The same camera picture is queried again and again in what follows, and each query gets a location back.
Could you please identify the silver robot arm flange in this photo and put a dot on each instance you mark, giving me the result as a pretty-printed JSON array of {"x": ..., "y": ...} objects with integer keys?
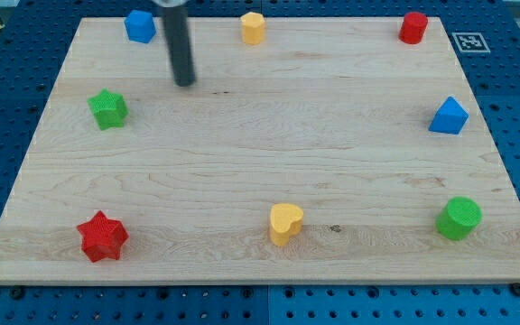
[{"x": 170, "y": 3}]

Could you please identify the green star block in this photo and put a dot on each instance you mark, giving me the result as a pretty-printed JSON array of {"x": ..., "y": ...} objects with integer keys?
[{"x": 108, "y": 108}]

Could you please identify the red star block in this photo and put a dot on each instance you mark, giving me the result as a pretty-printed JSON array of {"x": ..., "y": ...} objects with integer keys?
[{"x": 102, "y": 237}]

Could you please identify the yellow heart block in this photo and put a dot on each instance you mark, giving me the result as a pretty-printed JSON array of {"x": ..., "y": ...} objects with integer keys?
[{"x": 285, "y": 222}]

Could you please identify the light wooden board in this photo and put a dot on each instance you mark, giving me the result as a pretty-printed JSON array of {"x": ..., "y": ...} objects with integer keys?
[{"x": 329, "y": 114}]

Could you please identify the yellow hexagon block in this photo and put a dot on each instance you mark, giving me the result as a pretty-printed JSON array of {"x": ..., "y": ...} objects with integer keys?
[{"x": 252, "y": 28}]

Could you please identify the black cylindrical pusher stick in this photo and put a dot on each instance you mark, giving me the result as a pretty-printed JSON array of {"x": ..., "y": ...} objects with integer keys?
[{"x": 177, "y": 36}]

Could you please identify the blue cube block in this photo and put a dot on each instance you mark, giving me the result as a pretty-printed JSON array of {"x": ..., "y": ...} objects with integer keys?
[{"x": 139, "y": 26}]

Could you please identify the blue triangle block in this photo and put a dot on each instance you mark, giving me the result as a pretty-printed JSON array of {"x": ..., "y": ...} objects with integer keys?
[{"x": 450, "y": 118}]

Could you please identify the red cylinder block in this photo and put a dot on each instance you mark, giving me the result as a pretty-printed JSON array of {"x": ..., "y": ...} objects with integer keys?
[{"x": 413, "y": 27}]

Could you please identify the green cylinder block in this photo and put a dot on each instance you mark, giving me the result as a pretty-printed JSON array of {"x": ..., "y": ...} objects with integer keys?
[{"x": 458, "y": 218}]

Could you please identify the white fiducial marker tag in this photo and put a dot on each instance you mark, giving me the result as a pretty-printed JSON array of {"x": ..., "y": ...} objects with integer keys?
[{"x": 470, "y": 42}]

